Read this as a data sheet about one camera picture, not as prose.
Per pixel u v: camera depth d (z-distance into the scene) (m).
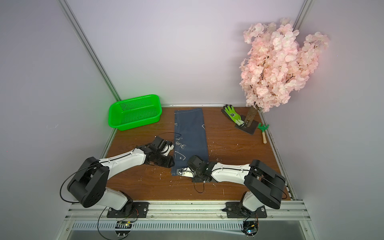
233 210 0.73
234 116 1.13
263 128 1.07
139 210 0.73
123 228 0.72
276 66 0.60
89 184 0.44
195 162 0.66
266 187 0.42
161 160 0.76
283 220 0.71
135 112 1.17
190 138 1.03
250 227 0.70
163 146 0.75
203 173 0.64
